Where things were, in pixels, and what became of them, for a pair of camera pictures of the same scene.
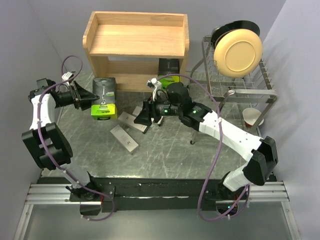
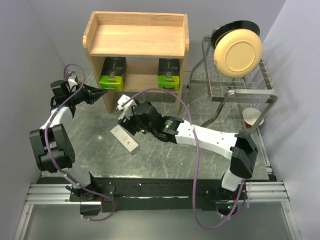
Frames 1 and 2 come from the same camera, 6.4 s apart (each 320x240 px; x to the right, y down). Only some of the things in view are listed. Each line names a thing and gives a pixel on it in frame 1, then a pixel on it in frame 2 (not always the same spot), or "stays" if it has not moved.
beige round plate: (238, 52) stays
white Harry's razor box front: (124, 138) stays
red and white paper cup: (250, 116) stays
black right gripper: (144, 117) to (127, 124)
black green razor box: (166, 66) stays
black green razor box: (105, 107) to (113, 72)
